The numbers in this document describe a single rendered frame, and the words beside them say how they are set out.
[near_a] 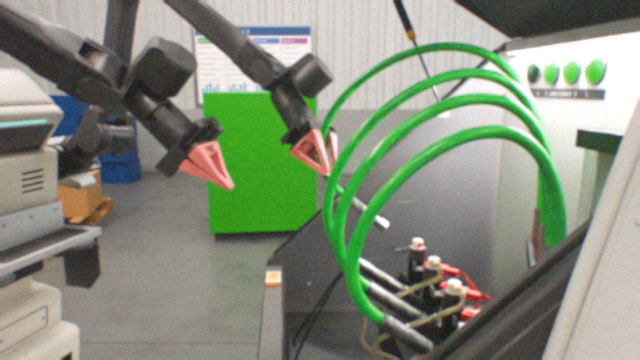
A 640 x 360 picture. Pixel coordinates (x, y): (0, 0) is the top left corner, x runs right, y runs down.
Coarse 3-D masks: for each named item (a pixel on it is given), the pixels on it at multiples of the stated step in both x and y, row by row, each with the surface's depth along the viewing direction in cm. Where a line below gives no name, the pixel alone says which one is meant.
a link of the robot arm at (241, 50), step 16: (176, 0) 96; (192, 0) 95; (192, 16) 95; (208, 16) 93; (208, 32) 93; (224, 32) 92; (240, 32) 92; (224, 48) 92; (240, 48) 90; (256, 48) 88; (240, 64) 90; (272, 64) 87
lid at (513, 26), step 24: (456, 0) 102; (480, 0) 93; (504, 0) 87; (528, 0) 82; (552, 0) 77; (576, 0) 73; (600, 0) 69; (624, 0) 66; (504, 24) 98; (528, 24) 91; (552, 24) 85; (576, 24) 80
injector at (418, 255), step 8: (424, 248) 73; (408, 256) 74; (416, 256) 72; (424, 256) 73; (408, 264) 74; (408, 272) 74; (416, 272) 73; (400, 280) 74; (408, 280) 74; (416, 280) 73
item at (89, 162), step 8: (72, 136) 108; (48, 144) 108; (56, 144) 110; (64, 144) 108; (72, 144) 108; (72, 152) 108; (80, 152) 108; (88, 152) 108; (72, 160) 108; (80, 160) 109; (88, 160) 111; (96, 160) 113; (72, 168) 110; (80, 168) 110; (88, 168) 114; (96, 168) 117; (64, 176) 108
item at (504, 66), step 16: (416, 48) 74; (432, 48) 74; (448, 48) 73; (464, 48) 72; (480, 48) 72; (384, 64) 76; (496, 64) 71; (336, 112) 81; (320, 160) 83; (336, 192) 83
